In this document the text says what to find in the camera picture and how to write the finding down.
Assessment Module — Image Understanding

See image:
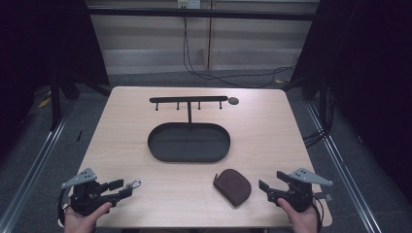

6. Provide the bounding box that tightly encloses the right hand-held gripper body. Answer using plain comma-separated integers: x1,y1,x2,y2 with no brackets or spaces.
271,167,334,214

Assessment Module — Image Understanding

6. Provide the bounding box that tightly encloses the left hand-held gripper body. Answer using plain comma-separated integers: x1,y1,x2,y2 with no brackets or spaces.
60,166,114,216

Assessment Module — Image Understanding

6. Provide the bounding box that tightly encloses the silver carabiner clip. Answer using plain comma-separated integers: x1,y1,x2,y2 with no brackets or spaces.
124,178,143,190

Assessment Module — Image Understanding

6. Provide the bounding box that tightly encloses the person's left hand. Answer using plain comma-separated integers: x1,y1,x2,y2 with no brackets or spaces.
63,201,114,233

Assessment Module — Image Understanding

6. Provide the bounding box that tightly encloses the person's right hand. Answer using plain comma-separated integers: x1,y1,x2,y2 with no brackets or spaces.
276,197,321,233

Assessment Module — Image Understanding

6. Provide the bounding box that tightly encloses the grey tab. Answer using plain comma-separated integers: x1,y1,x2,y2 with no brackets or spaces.
314,191,333,202

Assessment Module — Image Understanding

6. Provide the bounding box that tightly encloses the brown zip pouch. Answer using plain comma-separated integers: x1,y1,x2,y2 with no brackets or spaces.
212,168,253,209

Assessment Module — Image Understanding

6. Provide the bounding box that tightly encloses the black hook stand with tray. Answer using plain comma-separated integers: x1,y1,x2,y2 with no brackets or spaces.
147,95,232,164

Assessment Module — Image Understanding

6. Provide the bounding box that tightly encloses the black stand leg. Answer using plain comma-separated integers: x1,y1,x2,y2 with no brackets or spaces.
49,72,112,132

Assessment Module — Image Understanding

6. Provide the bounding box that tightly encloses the yellow tape strip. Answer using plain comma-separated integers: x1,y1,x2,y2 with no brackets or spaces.
37,96,52,110

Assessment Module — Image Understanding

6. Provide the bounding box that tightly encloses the dark curtain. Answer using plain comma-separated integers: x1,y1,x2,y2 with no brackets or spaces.
0,0,111,159
290,0,412,205

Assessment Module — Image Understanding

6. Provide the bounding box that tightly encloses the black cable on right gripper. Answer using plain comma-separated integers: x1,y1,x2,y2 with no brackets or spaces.
310,193,326,233

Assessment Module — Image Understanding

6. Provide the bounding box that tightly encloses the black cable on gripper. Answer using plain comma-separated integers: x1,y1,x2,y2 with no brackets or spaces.
56,188,70,226
310,193,326,233

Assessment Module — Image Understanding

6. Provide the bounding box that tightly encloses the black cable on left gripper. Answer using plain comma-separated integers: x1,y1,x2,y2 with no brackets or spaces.
56,188,70,226

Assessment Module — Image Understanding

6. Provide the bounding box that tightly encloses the metal floor rail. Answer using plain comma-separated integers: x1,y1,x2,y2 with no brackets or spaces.
0,110,74,233
305,102,387,233

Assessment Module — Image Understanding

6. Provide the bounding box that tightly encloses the bundle of black floor cables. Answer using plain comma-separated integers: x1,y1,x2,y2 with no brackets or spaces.
302,128,328,150

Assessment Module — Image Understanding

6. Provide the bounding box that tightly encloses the long black wall cable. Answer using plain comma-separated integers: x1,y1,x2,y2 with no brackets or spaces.
182,17,296,89

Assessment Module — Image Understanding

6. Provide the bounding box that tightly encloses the vertical wall strip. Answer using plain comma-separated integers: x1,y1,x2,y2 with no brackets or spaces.
205,0,216,71

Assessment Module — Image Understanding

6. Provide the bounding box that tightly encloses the black horizontal frame bar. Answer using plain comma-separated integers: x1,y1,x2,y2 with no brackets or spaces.
86,7,320,22

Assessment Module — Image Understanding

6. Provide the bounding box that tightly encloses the white wall socket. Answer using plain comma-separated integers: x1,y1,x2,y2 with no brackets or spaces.
177,0,202,10

